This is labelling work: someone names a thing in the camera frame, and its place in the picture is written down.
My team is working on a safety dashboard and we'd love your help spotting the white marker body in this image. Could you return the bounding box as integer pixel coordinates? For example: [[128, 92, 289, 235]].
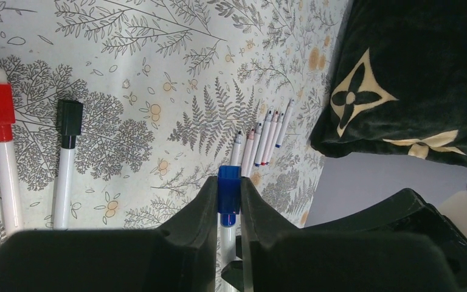
[[275, 99, 296, 148]]

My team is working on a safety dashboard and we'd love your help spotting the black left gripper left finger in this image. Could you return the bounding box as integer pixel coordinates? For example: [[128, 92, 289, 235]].
[[0, 176, 218, 291]]

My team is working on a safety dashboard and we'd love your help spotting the black floral blanket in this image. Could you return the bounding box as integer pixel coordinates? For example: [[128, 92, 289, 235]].
[[310, 1, 467, 166]]

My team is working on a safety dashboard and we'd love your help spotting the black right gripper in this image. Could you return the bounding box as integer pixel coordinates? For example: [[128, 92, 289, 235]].
[[221, 188, 467, 292]]

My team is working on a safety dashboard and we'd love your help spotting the red marker black eraser cap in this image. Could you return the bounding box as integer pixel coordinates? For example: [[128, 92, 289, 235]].
[[241, 128, 255, 177]]

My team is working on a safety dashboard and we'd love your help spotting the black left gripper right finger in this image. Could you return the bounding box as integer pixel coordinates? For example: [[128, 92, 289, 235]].
[[240, 178, 458, 291]]

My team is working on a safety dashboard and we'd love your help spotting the floral patterned table mat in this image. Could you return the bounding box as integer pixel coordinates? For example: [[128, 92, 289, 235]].
[[0, 1, 351, 229]]

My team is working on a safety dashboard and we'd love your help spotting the red cap marker left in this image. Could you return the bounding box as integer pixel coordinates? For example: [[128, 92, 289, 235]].
[[0, 69, 24, 236]]

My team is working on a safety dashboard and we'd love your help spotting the blue marker black eraser cap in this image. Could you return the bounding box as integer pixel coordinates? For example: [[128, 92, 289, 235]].
[[218, 165, 241, 269]]

